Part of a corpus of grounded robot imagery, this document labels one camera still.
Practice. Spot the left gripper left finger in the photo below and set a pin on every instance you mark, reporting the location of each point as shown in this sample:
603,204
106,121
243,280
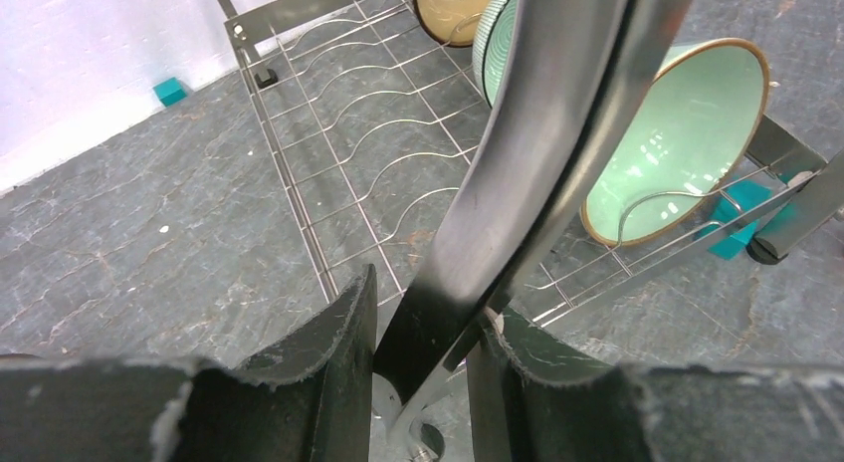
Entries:
306,397

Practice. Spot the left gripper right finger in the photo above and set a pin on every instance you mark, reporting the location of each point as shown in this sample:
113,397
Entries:
535,398

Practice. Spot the steel dish rack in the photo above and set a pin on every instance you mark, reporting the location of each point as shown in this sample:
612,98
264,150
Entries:
577,73

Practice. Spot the light green bowl front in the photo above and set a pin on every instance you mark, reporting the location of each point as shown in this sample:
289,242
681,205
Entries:
692,128

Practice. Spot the light green ribbed bowl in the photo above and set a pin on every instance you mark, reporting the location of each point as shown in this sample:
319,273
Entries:
492,45

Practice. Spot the black patterned bowl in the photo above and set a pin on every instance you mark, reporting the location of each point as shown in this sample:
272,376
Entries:
452,23

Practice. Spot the teal block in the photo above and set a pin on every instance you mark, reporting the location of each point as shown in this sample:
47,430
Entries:
730,226

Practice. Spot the small teal cube back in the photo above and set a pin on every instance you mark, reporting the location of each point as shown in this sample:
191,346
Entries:
170,92

